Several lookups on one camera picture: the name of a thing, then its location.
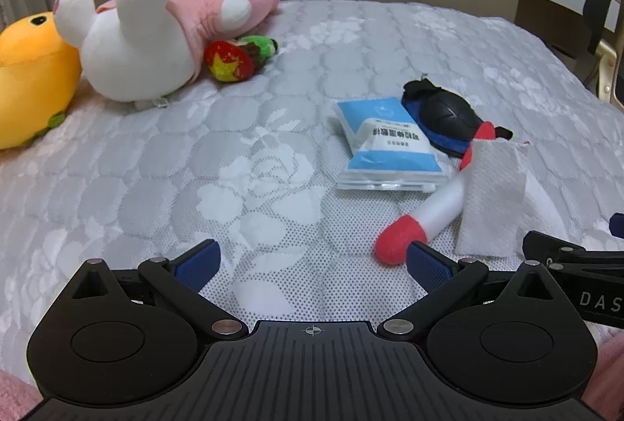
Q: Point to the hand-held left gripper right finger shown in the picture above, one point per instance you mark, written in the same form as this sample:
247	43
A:
429	266

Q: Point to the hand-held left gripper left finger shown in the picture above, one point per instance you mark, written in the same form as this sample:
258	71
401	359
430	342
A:
200	262

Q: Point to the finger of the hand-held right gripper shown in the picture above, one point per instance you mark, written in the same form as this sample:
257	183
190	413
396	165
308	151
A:
617	224
546	243

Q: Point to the white wet wipe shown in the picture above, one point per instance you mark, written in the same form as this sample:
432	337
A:
492	201

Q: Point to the red and white plush stick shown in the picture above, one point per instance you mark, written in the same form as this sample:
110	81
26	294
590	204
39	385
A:
441	206

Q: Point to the pink fleece clothing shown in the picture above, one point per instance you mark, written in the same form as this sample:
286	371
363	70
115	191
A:
607	382

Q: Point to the blue and white wipes packet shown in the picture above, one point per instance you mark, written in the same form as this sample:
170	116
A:
385	148

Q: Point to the red strawberry plush toy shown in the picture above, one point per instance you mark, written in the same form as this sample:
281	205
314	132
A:
226	60

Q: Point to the pink and white plush toy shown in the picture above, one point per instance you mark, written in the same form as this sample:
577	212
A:
141	50

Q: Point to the black office chair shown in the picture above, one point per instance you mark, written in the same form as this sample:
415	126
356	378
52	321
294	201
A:
602	1

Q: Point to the yellow plush toy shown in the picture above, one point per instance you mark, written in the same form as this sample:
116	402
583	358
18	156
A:
29	79

